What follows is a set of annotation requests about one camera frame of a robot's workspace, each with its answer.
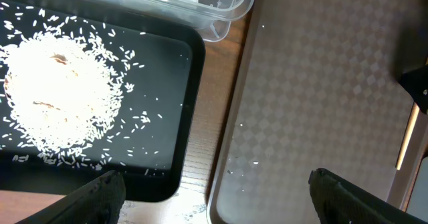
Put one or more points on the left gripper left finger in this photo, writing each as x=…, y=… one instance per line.
x=97, y=202

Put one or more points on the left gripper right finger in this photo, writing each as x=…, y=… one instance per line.
x=338, y=201

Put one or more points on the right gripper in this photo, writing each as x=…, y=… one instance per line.
x=415, y=83

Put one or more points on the wooden chopstick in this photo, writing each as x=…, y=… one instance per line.
x=408, y=134

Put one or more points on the rice food scraps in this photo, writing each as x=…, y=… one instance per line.
x=72, y=92

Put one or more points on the grey dishwasher rack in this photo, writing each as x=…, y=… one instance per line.
x=418, y=201

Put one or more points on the black plastic tray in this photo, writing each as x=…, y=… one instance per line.
x=167, y=83

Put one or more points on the brown serving tray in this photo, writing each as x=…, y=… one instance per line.
x=316, y=89

